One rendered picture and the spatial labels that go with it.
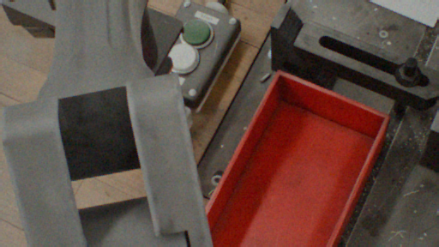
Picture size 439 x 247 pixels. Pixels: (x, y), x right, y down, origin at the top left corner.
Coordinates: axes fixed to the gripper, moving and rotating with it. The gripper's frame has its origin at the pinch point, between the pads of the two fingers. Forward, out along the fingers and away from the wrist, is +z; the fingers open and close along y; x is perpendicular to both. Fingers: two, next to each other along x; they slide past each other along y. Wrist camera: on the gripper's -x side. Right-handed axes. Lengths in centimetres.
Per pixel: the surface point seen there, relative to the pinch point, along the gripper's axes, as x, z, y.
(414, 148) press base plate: 25.6, 6.7, -9.4
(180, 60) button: 0.6, 3.3, -6.8
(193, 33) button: 0.3, 3.4, -10.1
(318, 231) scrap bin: 20.3, 6.1, 2.9
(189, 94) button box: 2.9, 4.0, -4.0
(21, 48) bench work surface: -17.6, 7.3, -2.5
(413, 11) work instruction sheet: 19.7, 7.0, -24.6
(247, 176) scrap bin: 11.6, 6.3, 0.6
